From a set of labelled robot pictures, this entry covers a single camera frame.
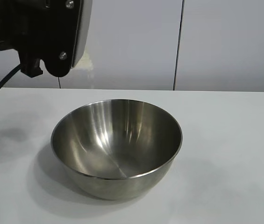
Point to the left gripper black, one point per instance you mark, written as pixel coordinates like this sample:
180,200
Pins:
10,23

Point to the stainless steel mixing bowl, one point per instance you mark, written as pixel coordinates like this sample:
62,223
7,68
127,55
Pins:
115,144

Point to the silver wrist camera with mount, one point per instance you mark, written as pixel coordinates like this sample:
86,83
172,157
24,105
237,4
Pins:
59,35

